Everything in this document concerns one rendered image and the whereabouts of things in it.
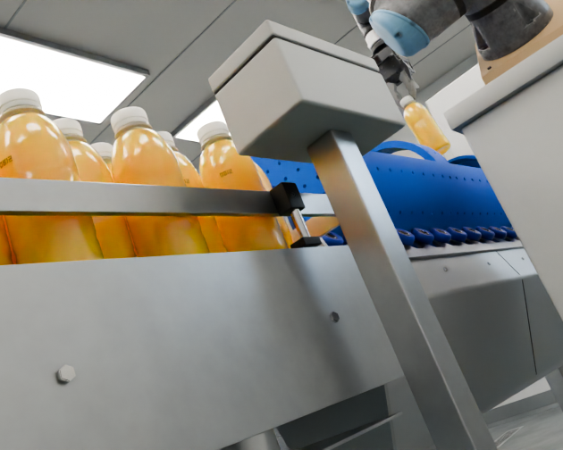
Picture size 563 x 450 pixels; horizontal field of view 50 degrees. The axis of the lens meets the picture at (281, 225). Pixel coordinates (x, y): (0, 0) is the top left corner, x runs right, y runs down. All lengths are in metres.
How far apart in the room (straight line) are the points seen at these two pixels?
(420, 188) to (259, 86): 0.64
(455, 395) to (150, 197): 0.34
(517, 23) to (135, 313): 0.98
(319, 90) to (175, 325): 0.28
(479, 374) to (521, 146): 0.41
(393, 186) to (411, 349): 0.55
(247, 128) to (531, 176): 0.63
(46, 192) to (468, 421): 0.42
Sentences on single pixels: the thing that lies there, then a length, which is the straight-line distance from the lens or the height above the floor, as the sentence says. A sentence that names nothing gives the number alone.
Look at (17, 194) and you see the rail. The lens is 0.50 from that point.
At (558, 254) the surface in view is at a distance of 1.11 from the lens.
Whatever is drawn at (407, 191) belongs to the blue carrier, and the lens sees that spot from 1.15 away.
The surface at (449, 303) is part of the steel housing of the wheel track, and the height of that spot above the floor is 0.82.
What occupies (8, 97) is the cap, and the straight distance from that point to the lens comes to 0.60.
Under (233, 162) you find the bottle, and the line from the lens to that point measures 0.70.
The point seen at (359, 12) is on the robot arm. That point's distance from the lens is 1.83.
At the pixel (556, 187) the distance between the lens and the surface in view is 1.12.
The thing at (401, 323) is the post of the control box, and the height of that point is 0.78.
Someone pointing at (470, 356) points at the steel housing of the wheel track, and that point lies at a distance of 1.13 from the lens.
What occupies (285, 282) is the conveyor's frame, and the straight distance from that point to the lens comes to 0.60.
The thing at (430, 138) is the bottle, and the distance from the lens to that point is 1.71.
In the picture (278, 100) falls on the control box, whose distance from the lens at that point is 0.60.
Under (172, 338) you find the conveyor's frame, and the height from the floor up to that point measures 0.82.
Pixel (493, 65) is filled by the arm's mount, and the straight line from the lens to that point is 1.28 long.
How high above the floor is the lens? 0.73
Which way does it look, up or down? 17 degrees up
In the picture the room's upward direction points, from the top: 22 degrees counter-clockwise
